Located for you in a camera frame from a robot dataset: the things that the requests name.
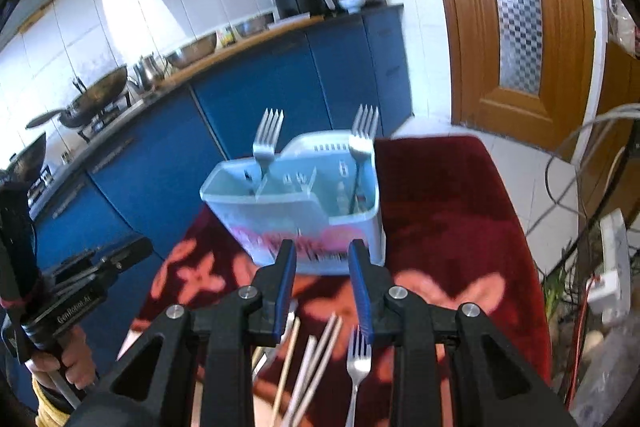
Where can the small steel bowl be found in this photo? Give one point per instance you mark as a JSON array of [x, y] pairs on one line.
[[252, 26]]

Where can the wooden countertop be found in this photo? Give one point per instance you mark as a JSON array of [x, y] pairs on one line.
[[295, 24]]

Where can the dark frying pan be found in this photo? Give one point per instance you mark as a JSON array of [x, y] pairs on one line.
[[25, 157]]

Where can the white plastic bag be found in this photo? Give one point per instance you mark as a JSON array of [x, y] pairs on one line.
[[625, 22]]

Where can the wooden chopstick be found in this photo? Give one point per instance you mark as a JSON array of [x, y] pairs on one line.
[[286, 357]]

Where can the steel fork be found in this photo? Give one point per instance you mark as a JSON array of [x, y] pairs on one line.
[[362, 132], [357, 357], [267, 142]]

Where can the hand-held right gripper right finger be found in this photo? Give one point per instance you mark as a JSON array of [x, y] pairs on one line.
[[357, 287]]

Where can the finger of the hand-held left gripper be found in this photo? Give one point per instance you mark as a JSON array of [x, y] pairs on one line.
[[130, 254]]

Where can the white power strip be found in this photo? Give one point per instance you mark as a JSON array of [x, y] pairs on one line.
[[612, 267]]

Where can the large steel bowl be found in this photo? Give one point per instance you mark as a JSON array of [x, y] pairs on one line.
[[192, 49]]

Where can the steel wok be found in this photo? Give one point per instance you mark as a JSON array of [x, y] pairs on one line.
[[95, 97]]

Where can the blue base cabinets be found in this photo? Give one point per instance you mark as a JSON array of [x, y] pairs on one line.
[[250, 97]]

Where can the wooden door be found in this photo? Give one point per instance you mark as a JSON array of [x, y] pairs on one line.
[[560, 32]]

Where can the yellow packet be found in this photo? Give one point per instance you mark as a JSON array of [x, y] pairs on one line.
[[226, 37]]

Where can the red floral cloth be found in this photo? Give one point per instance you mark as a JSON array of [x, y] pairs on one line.
[[450, 217]]

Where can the wooden shelf unit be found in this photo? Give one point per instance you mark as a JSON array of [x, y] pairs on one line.
[[615, 107]]

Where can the white chopstick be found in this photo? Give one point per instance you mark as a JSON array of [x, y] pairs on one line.
[[303, 377]]

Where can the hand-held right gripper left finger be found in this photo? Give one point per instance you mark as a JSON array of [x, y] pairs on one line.
[[287, 277]]

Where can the light blue plastic utensil holder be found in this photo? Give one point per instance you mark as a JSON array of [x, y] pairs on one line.
[[300, 217]]

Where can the steel kettle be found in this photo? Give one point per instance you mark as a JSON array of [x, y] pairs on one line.
[[147, 72]]

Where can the white bowl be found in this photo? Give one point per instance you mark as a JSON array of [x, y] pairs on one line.
[[350, 4]]

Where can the person's left hand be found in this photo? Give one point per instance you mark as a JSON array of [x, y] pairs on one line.
[[70, 357]]

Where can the gas stove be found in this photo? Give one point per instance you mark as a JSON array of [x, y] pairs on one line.
[[110, 112]]

